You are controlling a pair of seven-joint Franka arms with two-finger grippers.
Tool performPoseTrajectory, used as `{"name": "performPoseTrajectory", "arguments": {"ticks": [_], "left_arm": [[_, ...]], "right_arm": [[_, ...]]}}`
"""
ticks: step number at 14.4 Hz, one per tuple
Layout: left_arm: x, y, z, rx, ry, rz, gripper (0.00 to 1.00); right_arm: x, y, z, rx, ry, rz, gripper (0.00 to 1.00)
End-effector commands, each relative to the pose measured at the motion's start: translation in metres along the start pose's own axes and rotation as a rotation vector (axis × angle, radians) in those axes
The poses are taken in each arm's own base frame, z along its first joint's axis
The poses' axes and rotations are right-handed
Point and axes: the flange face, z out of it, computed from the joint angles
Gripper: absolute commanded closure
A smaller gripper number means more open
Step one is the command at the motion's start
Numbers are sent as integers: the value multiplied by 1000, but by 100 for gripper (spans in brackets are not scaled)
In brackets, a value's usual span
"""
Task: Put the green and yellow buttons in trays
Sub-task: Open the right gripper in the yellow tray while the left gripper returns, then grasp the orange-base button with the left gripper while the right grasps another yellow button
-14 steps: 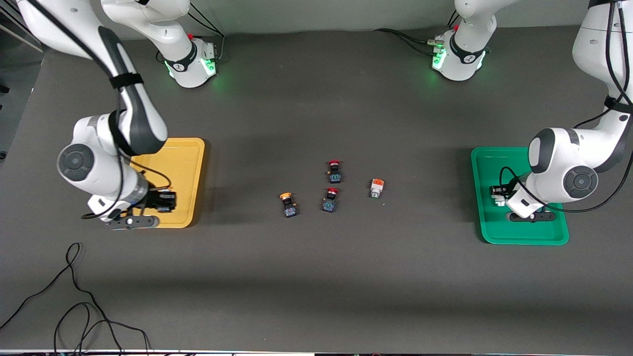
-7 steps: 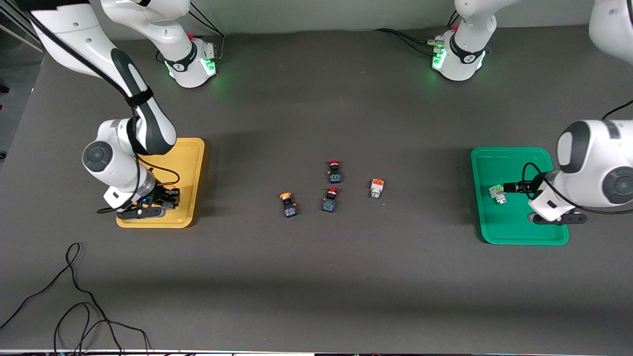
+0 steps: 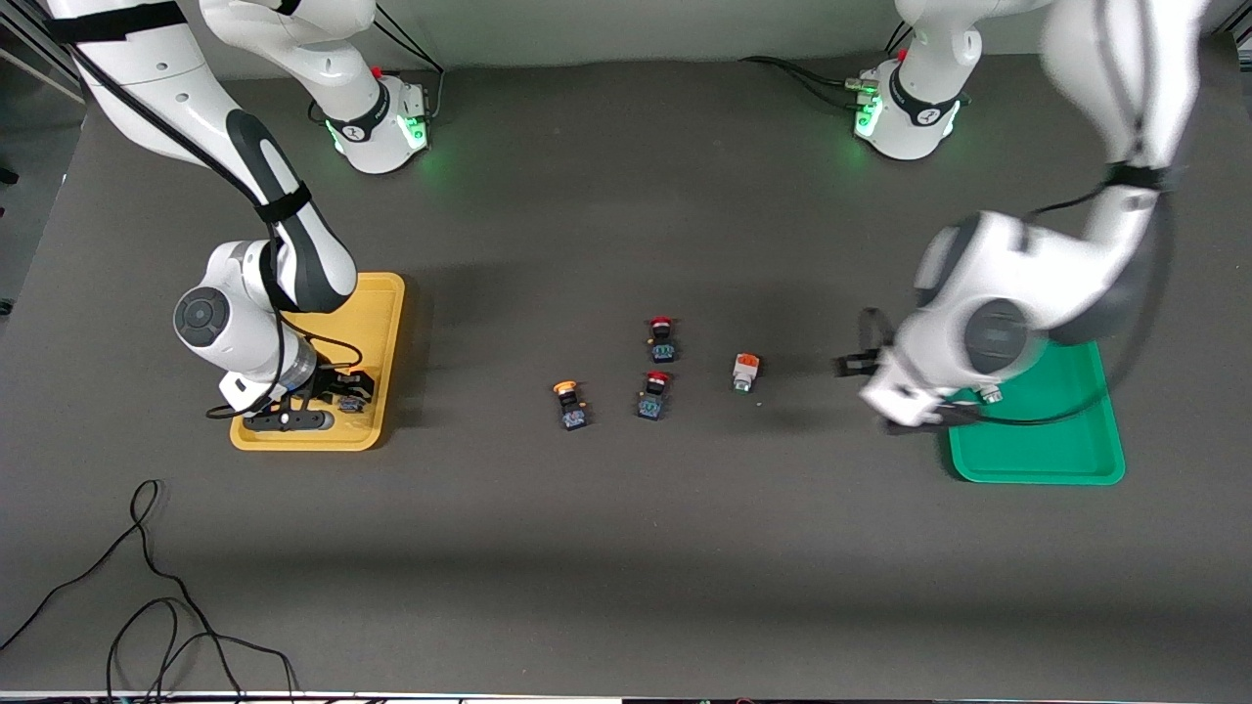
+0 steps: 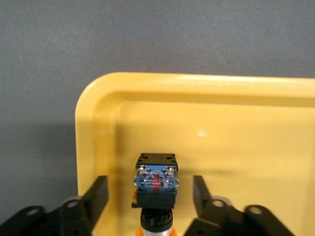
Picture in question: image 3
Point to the yellow mushroom push button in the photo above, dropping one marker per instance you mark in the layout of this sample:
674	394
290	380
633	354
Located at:
571	409
352	402

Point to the push button with silver body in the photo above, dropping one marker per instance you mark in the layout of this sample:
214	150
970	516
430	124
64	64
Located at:
745	372
990	393

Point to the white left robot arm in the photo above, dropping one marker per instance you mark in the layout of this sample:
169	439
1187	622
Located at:
998	284

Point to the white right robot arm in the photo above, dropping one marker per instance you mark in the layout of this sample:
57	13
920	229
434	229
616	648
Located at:
147	88

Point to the yellow plastic tray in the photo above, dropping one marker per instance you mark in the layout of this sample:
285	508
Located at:
377	323

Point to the green plastic tray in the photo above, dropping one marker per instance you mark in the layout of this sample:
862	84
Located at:
1037	450

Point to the red mushroom push button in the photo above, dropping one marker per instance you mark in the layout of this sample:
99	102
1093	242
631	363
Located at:
653	399
662	340

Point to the grey metal rack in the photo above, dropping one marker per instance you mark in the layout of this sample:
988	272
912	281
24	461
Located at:
29	44

